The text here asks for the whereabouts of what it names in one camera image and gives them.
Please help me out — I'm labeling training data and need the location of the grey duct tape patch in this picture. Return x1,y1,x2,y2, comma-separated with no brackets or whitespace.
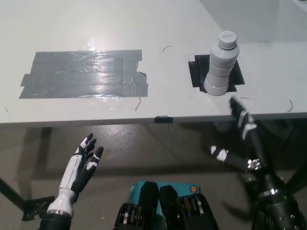
18,49,149,99

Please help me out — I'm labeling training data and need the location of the black teal robot body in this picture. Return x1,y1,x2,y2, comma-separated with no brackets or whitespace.
115,181,219,230

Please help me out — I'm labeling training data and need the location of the black table leg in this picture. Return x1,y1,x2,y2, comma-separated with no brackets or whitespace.
0,177,27,211

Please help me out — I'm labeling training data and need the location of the white plastic bottle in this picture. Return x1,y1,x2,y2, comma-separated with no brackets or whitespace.
203,30,241,97

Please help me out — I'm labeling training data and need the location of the small black tape strip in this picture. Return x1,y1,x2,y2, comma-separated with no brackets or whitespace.
154,115,174,124

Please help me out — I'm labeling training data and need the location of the black tape square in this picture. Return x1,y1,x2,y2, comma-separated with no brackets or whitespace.
188,54,246,93

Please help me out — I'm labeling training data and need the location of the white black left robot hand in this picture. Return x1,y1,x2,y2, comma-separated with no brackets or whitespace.
47,133,105,216

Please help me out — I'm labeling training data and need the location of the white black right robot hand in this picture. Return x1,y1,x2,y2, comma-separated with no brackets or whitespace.
210,96,286,194

